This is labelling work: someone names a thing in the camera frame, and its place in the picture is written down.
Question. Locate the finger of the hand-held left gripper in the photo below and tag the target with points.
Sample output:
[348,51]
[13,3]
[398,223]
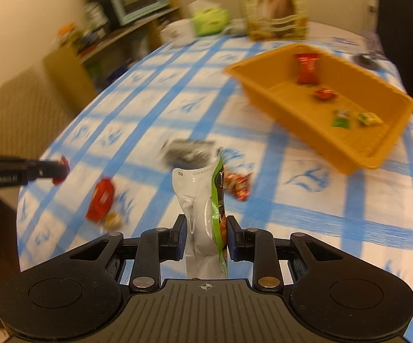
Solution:
[42,171]

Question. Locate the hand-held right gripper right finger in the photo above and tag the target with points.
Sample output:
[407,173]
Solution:
[232,237]

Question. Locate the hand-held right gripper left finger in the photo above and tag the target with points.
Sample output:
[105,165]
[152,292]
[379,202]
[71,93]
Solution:
[182,235]

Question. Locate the small red candy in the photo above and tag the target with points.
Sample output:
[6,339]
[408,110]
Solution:
[64,164]

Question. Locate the clear green snack pouch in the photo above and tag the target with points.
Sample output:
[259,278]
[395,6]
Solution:
[199,200]

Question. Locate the red white snack packet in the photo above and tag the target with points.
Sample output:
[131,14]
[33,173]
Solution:
[240,185]

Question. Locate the large red snack packet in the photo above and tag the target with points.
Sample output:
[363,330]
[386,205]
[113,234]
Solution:
[99,200]

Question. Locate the brown candy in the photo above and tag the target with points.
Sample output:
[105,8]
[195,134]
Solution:
[113,221]

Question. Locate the dark seaweed snack packet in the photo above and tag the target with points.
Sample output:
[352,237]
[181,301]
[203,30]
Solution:
[187,152]

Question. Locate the orange plastic tray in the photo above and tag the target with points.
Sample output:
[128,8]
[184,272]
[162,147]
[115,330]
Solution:
[317,139]

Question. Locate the red gold candy packet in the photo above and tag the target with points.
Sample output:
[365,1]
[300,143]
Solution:
[323,94]

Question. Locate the yellow green candy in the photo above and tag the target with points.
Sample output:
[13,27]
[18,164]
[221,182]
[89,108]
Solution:
[369,119]

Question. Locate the red labelled snack packet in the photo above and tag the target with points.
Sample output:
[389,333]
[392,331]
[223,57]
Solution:
[307,68]

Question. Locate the quilted beige chair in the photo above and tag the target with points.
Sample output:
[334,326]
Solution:
[24,114]

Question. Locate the wooden shelf unit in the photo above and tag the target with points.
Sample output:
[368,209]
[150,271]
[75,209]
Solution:
[67,68]

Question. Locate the white packets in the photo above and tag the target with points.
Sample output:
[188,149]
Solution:
[95,15]

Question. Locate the white mug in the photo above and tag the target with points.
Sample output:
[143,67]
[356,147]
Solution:
[178,32]

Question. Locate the green tissue pack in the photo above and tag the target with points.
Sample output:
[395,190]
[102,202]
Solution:
[210,21]

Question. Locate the sunflower seed bag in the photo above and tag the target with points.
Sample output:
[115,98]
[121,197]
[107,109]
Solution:
[274,7]

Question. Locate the black refrigerator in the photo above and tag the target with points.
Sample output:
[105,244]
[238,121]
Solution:
[403,18]

